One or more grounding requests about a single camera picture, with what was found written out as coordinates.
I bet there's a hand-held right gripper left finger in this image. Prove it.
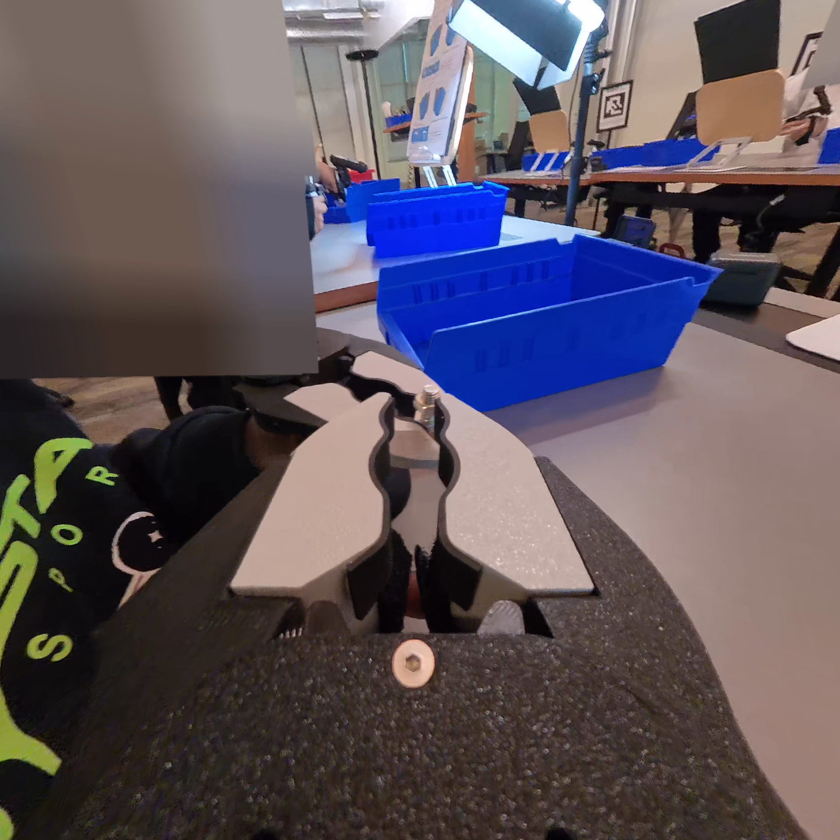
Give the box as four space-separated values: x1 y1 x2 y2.
230 392 410 618

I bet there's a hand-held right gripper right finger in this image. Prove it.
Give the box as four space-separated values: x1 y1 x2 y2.
431 392 598 618

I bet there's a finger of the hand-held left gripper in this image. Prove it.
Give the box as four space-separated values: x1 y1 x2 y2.
280 381 364 429
348 350 450 397

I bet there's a person's left forearm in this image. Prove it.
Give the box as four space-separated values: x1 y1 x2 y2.
112 405 296 539

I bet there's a black printed shirt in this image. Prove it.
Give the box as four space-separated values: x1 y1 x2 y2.
0 381 178 815

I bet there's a dark blue bag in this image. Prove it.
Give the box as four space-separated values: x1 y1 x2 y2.
615 214 657 248

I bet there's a roll-up banner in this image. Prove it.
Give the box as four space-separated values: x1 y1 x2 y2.
405 0 476 169

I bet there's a black floor lamp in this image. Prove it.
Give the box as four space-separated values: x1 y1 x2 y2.
346 49 382 182

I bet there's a grey tool case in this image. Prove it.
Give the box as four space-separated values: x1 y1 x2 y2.
703 256 782 309

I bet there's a long wooden desk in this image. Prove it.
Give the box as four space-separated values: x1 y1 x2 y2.
479 164 840 296

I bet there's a white sign stand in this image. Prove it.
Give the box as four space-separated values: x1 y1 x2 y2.
785 313 840 364

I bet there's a studio light on stand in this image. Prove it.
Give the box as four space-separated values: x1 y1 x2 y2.
447 0 611 231

